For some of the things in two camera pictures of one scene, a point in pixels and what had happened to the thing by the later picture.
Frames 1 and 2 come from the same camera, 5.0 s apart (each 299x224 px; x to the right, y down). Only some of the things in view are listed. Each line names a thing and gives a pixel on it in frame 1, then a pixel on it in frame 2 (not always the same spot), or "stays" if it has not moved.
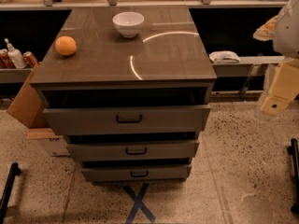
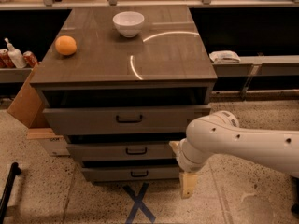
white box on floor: (50, 141) stays
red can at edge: (6, 63) stays
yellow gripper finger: (266, 31) to (175, 146)
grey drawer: (134, 150) stays
